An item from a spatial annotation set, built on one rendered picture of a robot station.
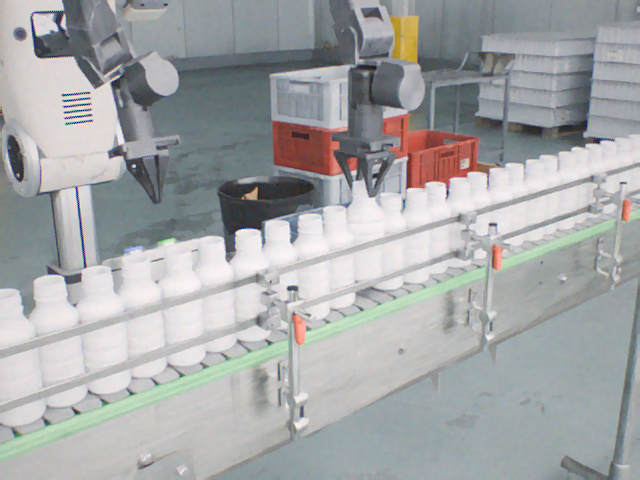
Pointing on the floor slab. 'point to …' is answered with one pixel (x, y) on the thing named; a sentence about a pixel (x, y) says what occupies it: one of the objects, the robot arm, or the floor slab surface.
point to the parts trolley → (458, 100)
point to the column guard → (405, 37)
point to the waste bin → (275, 205)
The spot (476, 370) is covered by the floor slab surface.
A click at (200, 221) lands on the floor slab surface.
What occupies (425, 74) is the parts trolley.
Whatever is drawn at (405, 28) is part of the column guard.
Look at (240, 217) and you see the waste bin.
